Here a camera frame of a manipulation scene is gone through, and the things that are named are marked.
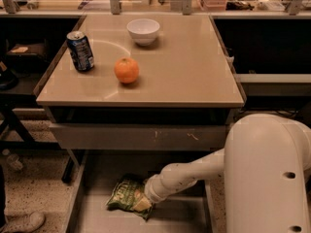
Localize closed top drawer front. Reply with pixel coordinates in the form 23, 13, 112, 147
50, 123, 226, 151

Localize plastic bottle on floor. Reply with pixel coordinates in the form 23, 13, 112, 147
2, 149, 23, 172

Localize white sneaker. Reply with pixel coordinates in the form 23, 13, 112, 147
0, 212, 46, 233

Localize black table leg frame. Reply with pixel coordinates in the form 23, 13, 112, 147
0, 94, 76, 184

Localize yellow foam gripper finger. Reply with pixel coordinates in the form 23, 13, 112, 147
133, 196, 153, 212

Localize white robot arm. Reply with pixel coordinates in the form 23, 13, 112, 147
144, 114, 311, 233

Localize white bowl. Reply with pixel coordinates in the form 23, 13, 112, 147
126, 18, 160, 46

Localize blue soda can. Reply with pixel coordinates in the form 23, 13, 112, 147
66, 31, 94, 72

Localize orange fruit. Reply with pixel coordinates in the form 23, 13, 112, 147
114, 57, 139, 83

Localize grey drawer cabinet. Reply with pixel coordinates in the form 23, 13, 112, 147
33, 13, 247, 192

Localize open middle drawer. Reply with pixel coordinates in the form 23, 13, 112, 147
63, 150, 216, 233

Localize green jalapeno chip bag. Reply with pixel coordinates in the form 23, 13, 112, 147
106, 174, 154, 220

